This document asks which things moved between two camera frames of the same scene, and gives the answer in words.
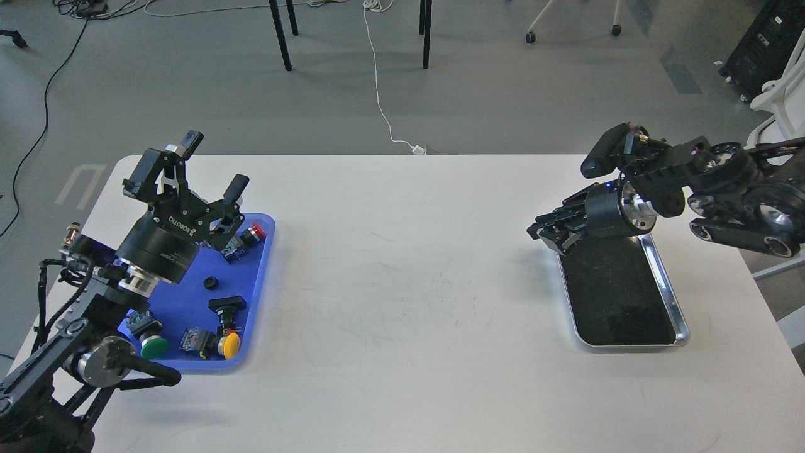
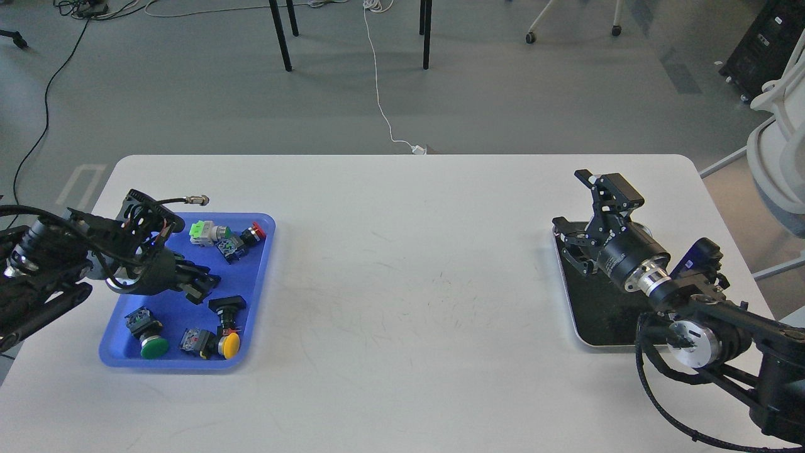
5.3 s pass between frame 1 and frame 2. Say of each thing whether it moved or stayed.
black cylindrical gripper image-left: moved
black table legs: stayed
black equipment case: stayed
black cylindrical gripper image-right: moved
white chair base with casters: stayed
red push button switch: stayed
